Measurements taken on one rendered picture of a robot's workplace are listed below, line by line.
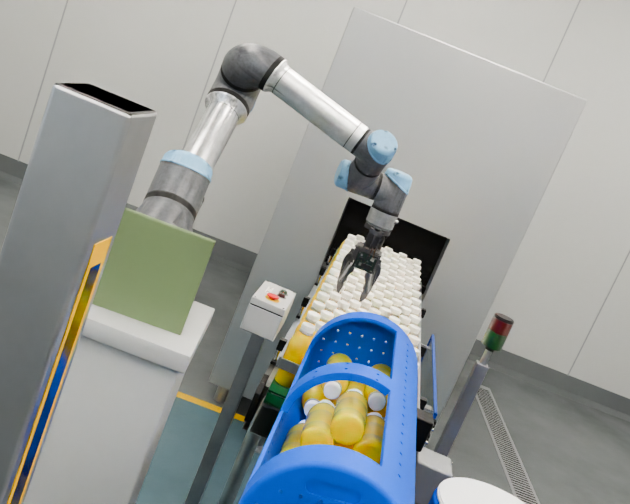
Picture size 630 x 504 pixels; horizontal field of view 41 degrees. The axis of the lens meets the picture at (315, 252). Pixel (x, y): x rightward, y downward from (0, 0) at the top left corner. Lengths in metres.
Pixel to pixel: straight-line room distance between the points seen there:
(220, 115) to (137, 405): 0.76
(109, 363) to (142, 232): 0.27
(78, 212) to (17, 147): 6.18
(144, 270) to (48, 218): 1.09
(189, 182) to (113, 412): 0.50
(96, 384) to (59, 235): 1.13
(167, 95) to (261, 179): 0.94
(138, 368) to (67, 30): 5.08
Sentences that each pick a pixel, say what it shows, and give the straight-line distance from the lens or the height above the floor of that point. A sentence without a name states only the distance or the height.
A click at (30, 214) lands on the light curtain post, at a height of 1.61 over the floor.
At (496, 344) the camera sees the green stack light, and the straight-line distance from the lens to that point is 2.55.
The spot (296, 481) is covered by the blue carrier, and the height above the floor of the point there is 1.18.
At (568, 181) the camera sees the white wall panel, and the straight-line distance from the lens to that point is 6.57.
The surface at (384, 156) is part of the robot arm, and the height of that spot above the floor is 1.61.
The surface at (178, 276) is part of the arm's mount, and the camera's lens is 1.69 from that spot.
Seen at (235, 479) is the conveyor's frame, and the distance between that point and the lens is 2.79.
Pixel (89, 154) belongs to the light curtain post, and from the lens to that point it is 0.60.
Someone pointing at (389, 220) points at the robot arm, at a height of 1.45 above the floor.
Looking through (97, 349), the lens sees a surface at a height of 1.09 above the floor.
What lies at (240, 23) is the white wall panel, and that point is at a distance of 6.33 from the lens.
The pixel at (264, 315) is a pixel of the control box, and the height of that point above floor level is 1.06.
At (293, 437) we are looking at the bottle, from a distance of 1.72.
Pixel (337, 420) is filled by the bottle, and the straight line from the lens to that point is 1.64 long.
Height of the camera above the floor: 1.79
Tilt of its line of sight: 13 degrees down
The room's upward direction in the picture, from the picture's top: 22 degrees clockwise
